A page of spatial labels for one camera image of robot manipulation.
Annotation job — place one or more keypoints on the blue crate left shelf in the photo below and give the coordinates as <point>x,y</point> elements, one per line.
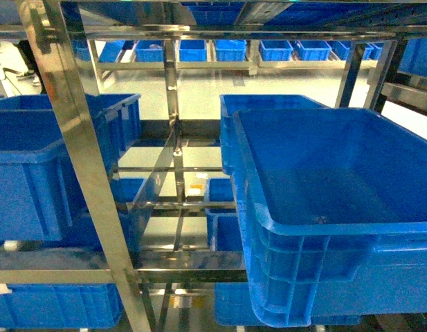
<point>40,196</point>

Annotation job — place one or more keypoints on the steel shelf rack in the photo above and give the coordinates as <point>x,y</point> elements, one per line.
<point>51,27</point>

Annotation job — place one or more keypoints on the blue crate shelf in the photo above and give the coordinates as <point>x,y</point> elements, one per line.
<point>334,208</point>
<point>40,196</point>

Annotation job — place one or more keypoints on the blue crate right shelf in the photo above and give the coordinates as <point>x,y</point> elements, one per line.
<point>334,208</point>

